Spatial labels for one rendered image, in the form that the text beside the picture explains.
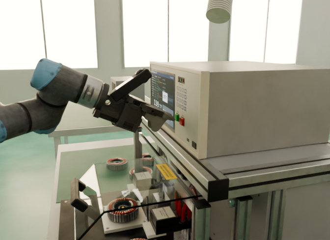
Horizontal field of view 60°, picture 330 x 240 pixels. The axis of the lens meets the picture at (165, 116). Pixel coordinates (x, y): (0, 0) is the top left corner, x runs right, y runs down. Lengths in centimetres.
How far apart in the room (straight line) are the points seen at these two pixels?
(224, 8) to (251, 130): 133
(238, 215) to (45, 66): 53
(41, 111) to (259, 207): 55
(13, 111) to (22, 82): 480
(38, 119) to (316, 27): 721
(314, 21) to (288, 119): 681
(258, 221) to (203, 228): 15
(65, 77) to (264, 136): 50
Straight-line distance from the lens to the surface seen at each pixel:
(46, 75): 68
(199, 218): 63
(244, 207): 68
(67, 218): 115
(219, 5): 197
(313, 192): 77
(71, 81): 69
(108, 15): 547
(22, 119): 70
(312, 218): 81
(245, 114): 71
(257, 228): 76
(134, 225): 104
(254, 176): 63
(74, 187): 70
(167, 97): 86
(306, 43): 743
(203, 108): 65
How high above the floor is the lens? 137
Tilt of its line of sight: 14 degrees down
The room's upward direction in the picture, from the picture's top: straight up
